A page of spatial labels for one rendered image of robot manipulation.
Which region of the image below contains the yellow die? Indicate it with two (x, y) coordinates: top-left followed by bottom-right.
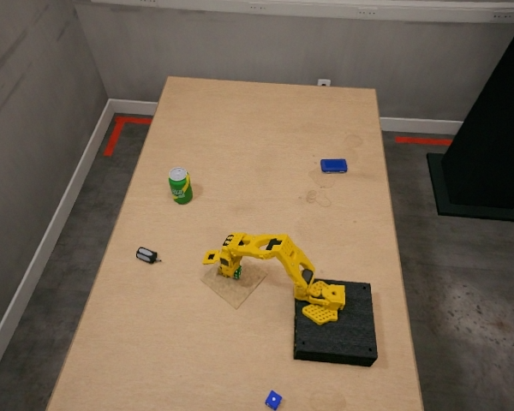
(218, 265), (228, 278)

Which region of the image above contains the green die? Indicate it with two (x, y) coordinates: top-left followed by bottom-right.
(234, 265), (242, 279)

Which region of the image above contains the green soda can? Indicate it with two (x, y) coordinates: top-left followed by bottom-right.
(168, 167), (193, 204)

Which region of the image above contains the blue rectangular case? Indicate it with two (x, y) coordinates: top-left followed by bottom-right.
(320, 158), (348, 174)

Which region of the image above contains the blue die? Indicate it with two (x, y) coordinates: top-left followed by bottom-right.
(266, 390), (282, 411)

